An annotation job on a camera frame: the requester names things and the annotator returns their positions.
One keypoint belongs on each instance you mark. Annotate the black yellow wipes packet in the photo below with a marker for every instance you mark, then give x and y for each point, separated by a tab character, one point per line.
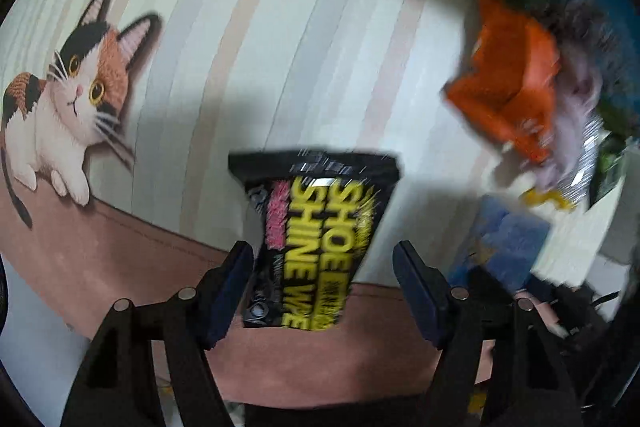
320	227

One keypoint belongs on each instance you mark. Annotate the orange cloth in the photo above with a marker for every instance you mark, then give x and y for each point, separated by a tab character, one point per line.
505	77

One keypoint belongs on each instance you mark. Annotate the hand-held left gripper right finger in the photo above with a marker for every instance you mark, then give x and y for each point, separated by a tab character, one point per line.
419	294

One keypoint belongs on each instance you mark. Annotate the silver foil packet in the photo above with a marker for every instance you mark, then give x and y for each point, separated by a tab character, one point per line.
586	162

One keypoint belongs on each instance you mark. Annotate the blue packet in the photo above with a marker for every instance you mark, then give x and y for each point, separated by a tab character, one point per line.
505	237

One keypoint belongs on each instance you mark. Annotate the lilac fluffy cloth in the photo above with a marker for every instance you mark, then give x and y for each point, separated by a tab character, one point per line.
575	107

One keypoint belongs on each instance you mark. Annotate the cat printed striped blanket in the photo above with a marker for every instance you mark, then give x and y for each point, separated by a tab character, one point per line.
260	57

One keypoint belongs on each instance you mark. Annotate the yellow small item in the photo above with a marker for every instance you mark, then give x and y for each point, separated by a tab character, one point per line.
547	199

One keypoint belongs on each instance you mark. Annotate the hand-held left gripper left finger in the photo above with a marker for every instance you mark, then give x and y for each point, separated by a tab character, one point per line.
226	294

